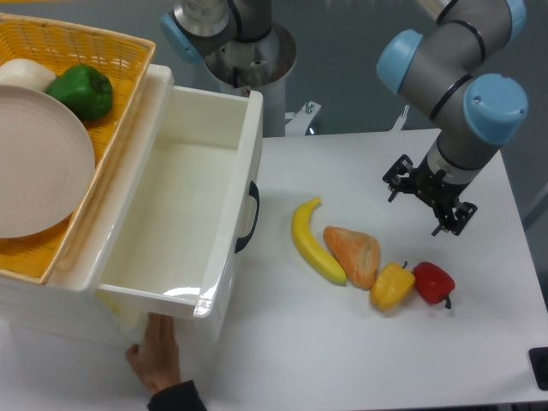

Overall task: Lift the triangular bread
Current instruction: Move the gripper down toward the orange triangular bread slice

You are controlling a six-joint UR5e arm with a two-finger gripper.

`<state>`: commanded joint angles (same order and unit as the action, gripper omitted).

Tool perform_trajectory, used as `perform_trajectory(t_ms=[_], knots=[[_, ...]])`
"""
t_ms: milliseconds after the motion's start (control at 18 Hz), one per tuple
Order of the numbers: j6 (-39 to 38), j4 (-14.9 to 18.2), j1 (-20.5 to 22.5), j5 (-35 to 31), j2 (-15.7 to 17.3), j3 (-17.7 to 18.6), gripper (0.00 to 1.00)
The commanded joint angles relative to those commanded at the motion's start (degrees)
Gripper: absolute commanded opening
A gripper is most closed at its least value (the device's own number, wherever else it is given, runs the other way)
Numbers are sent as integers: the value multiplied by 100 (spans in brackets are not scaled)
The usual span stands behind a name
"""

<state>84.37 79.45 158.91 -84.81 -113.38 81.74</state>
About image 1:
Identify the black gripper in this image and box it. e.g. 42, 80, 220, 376
382, 154, 478, 236

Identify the triangle bread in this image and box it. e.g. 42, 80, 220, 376
323, 226, 381, 290

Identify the white drawer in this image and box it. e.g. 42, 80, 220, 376
97, 87, 264, 343

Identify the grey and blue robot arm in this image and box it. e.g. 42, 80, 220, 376
161, 1, 528, 235

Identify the dark sleeve forearm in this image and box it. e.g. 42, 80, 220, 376
147, 380, 206, 411

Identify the person's hand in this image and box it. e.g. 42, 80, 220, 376
125, 313, 182, 395

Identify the red bell pepper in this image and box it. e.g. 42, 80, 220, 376
412, 261, 456, 309

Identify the yellow bell pepper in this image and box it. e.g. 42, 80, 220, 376
369, 261, 415, 312

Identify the yellow banana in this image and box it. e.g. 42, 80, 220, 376
290, 197, 347, 285

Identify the black object at table edge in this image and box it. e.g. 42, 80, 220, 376
528, 347, 548, 391

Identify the yellow woven basket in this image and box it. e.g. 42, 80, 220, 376
1, 13, 156, 284

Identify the green bell pepper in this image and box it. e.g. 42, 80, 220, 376
45, 64, 113, 122

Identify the white drawer cabinet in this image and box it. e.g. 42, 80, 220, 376
1, 64, 174, 346

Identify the beige round plate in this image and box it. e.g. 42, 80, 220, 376
1, 86, 95, 238

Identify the white round bun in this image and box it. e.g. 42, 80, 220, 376
1, 58, 57, 92

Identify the white table mounting bracket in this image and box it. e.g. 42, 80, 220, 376
285, 101, 322, 137

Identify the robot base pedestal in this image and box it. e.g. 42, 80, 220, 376
205, 22, 297, 137

